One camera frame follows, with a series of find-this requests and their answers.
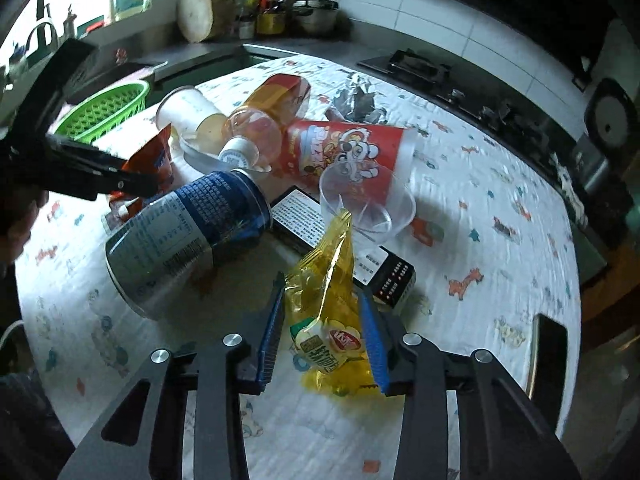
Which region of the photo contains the white plastic lid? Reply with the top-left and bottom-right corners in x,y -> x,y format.
178,130 -> 227,171

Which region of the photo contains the orange snack bag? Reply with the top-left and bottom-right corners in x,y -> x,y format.
265,73 -> 313,126

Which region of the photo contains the steel cooking pot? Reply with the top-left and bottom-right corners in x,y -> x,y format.
291,0 -> 341,36

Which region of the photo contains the white animal print tablecloth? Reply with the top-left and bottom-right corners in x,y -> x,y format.
15,55 -> 581,480

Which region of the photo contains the black smartphone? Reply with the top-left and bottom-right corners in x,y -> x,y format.
531,312 -> 570,433

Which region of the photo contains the steel kettle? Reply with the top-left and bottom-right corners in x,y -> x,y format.
570,135 -> 612,197

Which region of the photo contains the green plastic basket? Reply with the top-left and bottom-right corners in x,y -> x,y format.
52,80 -> 152,143

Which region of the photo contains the round wooden cutting board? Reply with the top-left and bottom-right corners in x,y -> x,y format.
179,0 -> 236,43

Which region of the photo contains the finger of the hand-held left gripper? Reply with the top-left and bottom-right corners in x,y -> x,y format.
45,155 -> 159,201
47,135 -> 129,174

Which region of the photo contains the red lion print paper cup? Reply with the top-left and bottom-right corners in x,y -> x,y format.
277,120 -> 421,200

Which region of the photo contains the round black and white appliance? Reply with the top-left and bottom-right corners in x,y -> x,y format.
584,77 -> 632,151

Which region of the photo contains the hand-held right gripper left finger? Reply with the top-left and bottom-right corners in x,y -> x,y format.
57,272 -> 288,480

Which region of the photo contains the blue metal can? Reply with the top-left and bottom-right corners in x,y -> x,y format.
105,170 -> 273,320

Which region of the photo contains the metal sink faucet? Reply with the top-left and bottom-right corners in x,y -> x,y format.
25,19 -> 59,57

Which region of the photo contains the red snack packet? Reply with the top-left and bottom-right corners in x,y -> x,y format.
106,124 -> 175,223

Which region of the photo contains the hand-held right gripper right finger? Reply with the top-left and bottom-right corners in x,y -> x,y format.
356,292 -> 583,480

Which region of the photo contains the row of seasoning bottles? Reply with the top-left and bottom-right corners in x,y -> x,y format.
232,0 -> 289,39

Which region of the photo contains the white plastic cup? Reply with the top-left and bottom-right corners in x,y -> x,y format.
155,86 -> 223,143

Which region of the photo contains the kitchen sink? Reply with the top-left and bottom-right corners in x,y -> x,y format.
65,60 -> 168,106

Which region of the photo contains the clear bottle with white cap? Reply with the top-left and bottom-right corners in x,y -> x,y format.
217,82 -> 301,173

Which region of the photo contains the white dish cloth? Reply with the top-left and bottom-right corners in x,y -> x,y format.
547,152 -> 588,226

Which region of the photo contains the yellow snack bag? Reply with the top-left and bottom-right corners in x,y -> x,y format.
284,209 -> 381,397

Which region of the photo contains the clear plastic cup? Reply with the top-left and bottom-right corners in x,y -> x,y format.
319,162 -> 417,238

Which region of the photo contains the crumpled silver foil wrapper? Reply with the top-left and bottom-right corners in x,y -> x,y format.
327,74 -> 388,123

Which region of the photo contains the black gas stove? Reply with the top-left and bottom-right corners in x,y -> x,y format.
356,49 -> 531,131

